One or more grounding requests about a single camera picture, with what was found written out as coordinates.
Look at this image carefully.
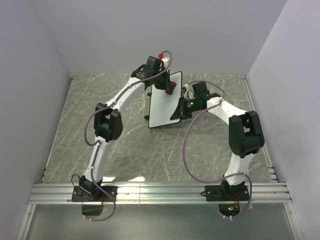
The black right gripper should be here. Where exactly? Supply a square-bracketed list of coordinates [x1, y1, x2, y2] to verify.
[170, 97, 202, 123]

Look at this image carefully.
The red black whiteboard eraser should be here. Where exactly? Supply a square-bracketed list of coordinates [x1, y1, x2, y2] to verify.
[165, 81, 177, 95]

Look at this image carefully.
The white whiteboard black frame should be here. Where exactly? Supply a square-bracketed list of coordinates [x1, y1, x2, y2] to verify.
[148, 71, 183, 129]

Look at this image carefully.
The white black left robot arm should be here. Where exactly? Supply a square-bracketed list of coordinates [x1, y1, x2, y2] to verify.
[79, 51, 177, 201]

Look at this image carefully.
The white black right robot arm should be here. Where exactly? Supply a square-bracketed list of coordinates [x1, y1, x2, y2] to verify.
[170, 81, 265, 201]

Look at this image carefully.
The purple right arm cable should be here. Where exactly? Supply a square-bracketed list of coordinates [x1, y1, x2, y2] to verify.
[181, 80, 253, 221]

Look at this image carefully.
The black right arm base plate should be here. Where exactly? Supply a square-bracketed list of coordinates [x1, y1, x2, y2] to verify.
[201, 182, 250, 202]

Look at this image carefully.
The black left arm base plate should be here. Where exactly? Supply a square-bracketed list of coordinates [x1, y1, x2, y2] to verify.
[71, 185, 118, 203]

